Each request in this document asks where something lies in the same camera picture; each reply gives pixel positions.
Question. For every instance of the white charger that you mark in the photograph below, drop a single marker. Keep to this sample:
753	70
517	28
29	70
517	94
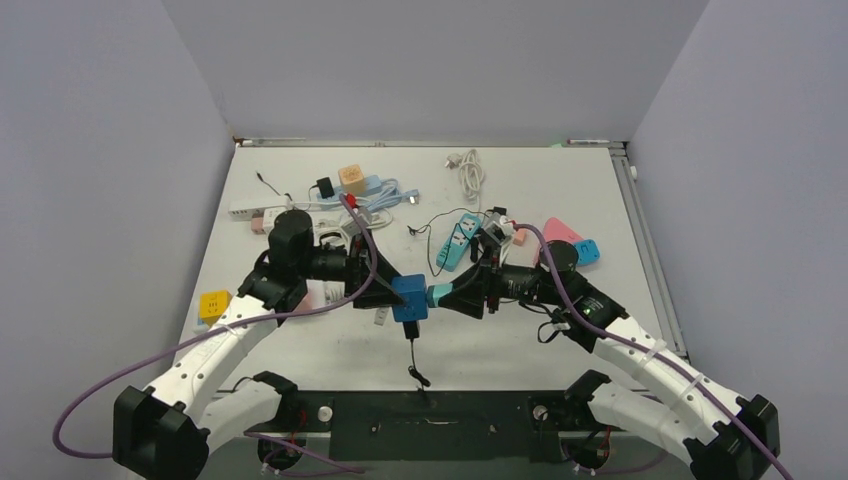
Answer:
381	315

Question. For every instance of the blue square plug adapter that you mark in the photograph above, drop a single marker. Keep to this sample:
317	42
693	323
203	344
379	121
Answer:
588	252

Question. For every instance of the salmon pink usb charger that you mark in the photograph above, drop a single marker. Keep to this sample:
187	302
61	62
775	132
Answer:
519	237

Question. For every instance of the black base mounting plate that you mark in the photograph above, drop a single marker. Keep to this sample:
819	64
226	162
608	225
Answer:
439	425

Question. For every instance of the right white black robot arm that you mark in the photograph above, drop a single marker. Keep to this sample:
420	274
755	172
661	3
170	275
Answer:
717	432

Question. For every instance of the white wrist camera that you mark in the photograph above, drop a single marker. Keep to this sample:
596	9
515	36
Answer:
355	219
498	227

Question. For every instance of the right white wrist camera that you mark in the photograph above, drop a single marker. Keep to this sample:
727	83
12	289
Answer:
498	227

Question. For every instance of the yellow socket block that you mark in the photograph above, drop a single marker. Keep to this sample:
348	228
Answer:
211	306

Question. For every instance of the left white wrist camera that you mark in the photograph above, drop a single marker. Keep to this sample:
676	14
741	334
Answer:
355	219

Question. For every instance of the white long power strip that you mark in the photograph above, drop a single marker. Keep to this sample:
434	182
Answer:
247	209

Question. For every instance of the blue white small adapter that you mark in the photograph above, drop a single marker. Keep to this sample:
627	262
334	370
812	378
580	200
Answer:
413	292

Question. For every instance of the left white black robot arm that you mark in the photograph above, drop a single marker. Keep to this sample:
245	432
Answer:
168	429

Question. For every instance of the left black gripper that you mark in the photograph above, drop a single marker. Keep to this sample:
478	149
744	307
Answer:
358	268

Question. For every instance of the orange cube socket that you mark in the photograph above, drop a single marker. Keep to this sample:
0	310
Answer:
352	180

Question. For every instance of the white cube adapter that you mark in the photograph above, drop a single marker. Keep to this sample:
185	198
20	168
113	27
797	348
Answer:
269	218

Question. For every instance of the pink triangular socket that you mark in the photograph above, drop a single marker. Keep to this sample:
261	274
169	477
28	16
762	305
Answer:
556	230

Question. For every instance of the light blue power strip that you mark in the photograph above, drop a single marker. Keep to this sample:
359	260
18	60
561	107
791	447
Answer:
372	185

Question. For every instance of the teal power strip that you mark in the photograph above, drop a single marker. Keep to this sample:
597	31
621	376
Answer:
458	242

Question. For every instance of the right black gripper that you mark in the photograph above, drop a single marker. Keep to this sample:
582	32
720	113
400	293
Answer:
472	300

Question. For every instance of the small black charger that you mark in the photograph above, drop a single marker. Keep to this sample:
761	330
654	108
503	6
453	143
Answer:
325	188

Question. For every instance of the teal usb charger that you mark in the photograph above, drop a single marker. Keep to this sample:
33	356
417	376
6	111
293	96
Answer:
435	293

